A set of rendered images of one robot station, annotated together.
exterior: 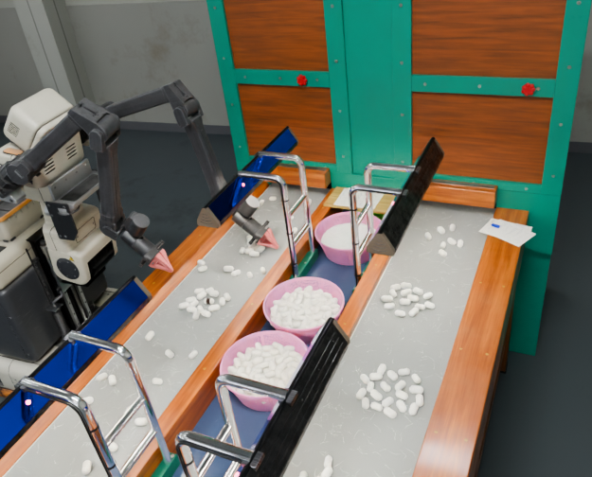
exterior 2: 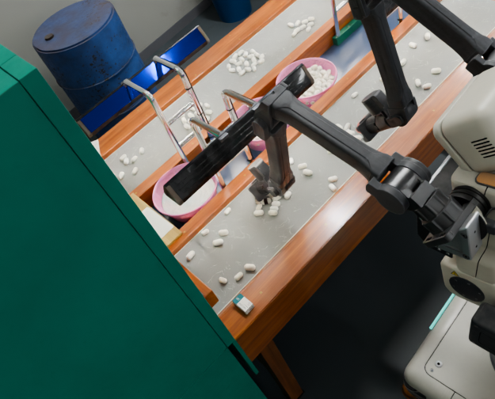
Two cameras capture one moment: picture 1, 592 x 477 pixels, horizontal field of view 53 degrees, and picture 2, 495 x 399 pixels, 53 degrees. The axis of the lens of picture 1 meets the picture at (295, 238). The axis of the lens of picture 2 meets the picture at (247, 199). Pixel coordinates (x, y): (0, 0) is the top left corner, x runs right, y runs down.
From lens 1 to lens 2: 2.98 m
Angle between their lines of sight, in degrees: 92
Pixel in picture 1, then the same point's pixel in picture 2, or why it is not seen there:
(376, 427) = (263, 49)
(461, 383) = (211, 58)
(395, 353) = (228, 83)
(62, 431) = (451, 58)
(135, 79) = not seen: outside the picture
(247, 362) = (317, 86)
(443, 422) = (233, 42)
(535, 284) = not seen: hidden behind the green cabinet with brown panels
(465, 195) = not seen: hidden behind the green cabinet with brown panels
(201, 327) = (345, 119)
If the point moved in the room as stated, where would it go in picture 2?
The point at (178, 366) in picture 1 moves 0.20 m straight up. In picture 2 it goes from (367, 90) to (362, 50)
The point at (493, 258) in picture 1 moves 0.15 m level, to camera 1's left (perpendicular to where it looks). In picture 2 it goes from (121, 133) to (149, 133)
